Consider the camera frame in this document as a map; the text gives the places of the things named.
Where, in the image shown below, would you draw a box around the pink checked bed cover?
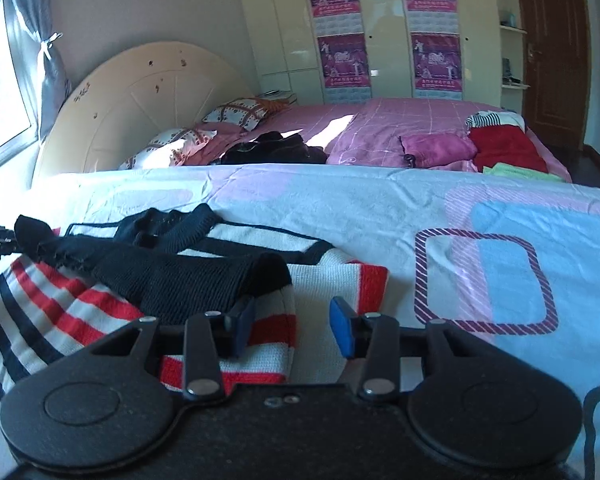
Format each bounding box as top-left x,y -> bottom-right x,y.
185,97 -> 573,183

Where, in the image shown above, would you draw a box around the cream wardrobe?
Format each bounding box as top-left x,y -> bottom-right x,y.
232,0 -> 526,108

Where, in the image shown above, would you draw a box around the green cloth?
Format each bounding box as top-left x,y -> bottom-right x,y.
482,162 -> 565,182

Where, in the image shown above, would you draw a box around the corner shelf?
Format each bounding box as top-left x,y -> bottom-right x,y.
490,0 -> 531,113

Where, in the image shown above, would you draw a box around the dark shelf item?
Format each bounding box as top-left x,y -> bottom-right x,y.
502,57 -> 524,86

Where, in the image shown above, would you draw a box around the magenta cloth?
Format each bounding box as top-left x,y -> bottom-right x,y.
399,132 -> 478,170

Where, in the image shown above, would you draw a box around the blue pink patterned bedsheet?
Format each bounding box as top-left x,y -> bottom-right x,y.
0,162 -> 600,480

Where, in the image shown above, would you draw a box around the black clothes pile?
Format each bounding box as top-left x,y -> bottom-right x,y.
220,131 -> 328,166

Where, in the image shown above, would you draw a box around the black white striped cloth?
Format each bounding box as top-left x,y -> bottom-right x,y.
465,111 -> 527,131

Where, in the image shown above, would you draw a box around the cream round headboard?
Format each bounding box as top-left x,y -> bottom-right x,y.
32,40 -> 256,188

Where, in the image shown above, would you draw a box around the striped knit sweater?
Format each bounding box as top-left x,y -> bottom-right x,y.
0,206 -> 390,401

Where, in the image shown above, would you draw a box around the blue grey curtain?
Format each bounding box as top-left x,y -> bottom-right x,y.
5,0 -> 73,141

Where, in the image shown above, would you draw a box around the patterned white red pillow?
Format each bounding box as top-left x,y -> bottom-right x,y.
119,127 -> 218,171
201,97 -> 291,133

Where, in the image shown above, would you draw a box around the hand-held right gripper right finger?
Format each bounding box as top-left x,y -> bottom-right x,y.
329,296 -> 486,401

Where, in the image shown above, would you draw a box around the red cloth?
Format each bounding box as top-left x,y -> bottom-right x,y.
467,125 -> 550,173

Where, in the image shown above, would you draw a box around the window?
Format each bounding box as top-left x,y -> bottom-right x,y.
0,0 -> 36,181

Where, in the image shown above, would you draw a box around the brown wooden door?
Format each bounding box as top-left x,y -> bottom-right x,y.
512,0 -> 593,148

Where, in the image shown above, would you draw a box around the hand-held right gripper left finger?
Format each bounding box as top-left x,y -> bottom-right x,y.
87,296 -> 256,403

